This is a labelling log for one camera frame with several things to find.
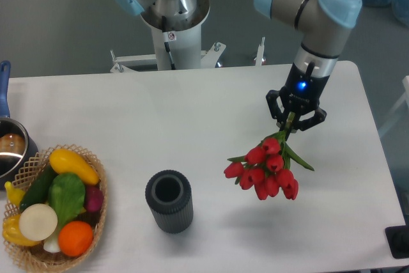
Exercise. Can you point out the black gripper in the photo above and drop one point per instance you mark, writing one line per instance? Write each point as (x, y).
(300, 95)

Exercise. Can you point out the green lettuce leaf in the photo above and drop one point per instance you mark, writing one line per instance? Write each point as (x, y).
(66, 197)

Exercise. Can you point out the white frame at right edge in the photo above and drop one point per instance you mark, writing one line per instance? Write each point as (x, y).
(396, 112)

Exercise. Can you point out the white round onion slice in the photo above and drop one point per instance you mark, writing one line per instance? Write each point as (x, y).
(38, 222)

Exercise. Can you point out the woven wicker basket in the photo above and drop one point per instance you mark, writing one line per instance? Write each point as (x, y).
(35, 259)

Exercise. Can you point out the yellow squash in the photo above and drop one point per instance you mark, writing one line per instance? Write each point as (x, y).
(66, 161)

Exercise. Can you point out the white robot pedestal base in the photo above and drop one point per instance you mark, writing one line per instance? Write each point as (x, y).
(174, 50)

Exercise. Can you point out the dark green cucumber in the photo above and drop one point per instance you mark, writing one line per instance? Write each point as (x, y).
(39, 189)

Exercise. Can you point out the orange fruit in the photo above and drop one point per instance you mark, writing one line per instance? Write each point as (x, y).
(75, 238)

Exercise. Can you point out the red tulip bouquet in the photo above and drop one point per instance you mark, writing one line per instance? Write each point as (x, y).
(267, 166)

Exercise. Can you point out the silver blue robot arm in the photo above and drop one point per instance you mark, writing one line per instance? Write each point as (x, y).
(325, 24)

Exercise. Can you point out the black device at edge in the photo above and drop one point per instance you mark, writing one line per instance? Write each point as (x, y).
(397, 238)

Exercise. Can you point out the blue handled saucepan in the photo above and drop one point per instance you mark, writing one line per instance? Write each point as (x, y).
(17, 145)

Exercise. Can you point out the dark grey ribbed vase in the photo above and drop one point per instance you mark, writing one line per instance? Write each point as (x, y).
(168, 194)

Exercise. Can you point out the purple red radish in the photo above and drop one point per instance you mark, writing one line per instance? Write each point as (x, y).
(94, 199)

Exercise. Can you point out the yellow bell pepper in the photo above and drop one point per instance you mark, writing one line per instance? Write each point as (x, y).
(12, 233)

